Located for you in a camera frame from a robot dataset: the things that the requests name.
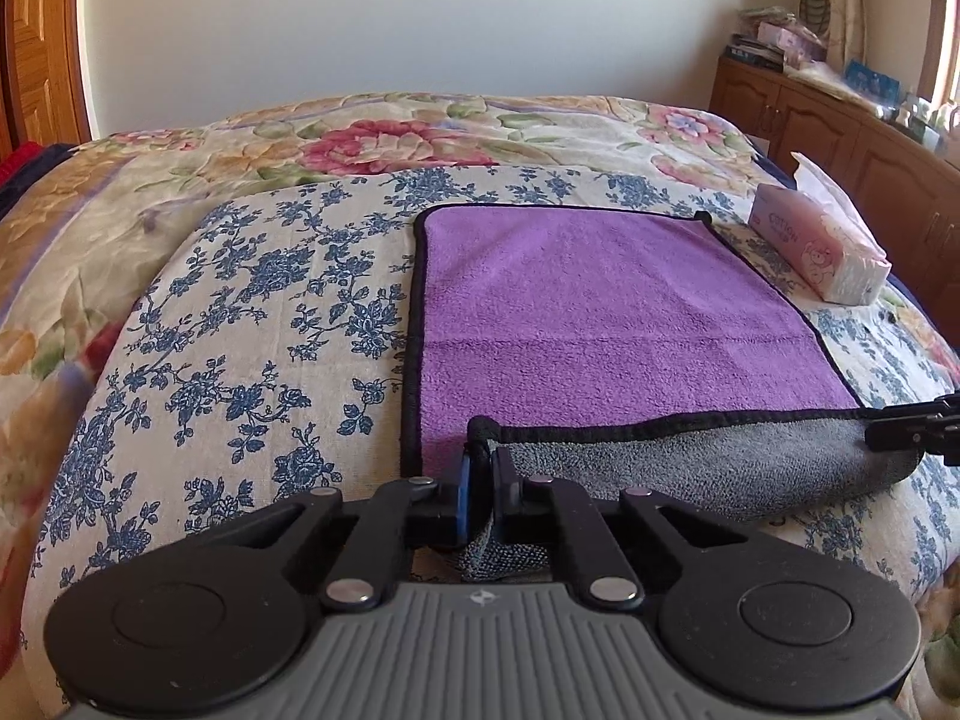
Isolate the red blanket edge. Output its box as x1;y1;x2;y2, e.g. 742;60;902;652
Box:
0;142;44;185

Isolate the blue floral white cloth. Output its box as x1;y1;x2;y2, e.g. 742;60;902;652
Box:
20;166;958;717

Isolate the dark blue bed sheet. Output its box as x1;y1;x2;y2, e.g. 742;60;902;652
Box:
745;133;797;190

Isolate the wooden cabinet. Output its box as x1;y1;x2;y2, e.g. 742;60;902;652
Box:
709;57;960;344

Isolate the blue box on cabinet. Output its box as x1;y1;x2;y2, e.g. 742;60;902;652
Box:
843;60;901;107

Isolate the pink box on cabinet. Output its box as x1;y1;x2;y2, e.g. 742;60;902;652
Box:
757;21;828;67

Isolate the cream patterned curtain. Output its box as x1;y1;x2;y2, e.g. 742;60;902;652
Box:
828;0;867;71

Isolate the wooden room door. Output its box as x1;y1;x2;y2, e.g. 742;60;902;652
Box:
2;0;91;148

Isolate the pink tissue pack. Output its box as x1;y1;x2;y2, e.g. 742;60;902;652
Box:
748;151;892;307

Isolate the floral bed blanket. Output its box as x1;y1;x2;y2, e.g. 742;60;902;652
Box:
2;93;761;718

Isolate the purple and grey towel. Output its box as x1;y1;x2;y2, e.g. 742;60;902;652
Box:
402;205;921;580

